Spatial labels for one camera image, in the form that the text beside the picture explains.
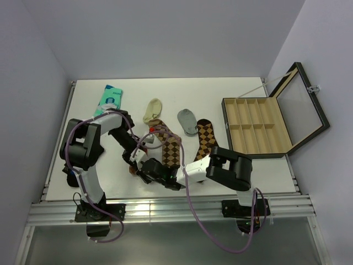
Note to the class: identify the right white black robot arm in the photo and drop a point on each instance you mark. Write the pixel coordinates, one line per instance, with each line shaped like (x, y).
(226, 167)

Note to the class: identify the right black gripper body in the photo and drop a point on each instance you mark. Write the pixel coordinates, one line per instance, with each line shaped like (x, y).
(148, 179)

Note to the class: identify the metal wall latch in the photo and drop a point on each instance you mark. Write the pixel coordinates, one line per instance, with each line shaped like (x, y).
(313, 89)

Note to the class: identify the black compartment storage box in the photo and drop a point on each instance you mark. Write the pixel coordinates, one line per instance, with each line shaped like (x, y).
(277, 125)

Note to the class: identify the brown tan argyle sock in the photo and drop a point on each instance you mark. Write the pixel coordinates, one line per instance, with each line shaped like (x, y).
(171, 147)

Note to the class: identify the black blue sock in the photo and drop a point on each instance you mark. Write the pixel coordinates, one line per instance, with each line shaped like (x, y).
(70, 177)

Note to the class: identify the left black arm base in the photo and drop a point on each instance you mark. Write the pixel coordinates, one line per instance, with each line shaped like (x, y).
(99, 218)

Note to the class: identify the dark brown argyle sock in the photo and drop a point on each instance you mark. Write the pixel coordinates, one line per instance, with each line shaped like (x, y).
(206, 137)

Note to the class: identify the orange green argyle sock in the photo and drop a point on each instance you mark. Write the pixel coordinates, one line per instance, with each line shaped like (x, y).
(132, 170)

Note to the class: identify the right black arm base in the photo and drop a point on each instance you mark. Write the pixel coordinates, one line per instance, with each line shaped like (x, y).
(242, 214)

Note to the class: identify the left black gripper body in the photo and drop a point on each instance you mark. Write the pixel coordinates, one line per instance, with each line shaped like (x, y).
(127, 142)

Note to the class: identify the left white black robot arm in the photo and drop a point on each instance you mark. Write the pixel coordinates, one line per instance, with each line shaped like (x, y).
(81, 149)

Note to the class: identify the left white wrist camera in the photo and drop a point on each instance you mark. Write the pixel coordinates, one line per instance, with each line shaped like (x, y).
(149, 138)

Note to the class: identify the cream ankle sock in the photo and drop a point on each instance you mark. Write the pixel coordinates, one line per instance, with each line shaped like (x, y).
(153, 110)

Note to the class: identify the teal patterned sock pair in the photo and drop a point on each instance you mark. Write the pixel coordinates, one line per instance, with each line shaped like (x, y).
(111, 98)

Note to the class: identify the grey ankle sock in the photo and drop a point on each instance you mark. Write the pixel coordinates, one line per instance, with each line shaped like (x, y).
(188, 122)

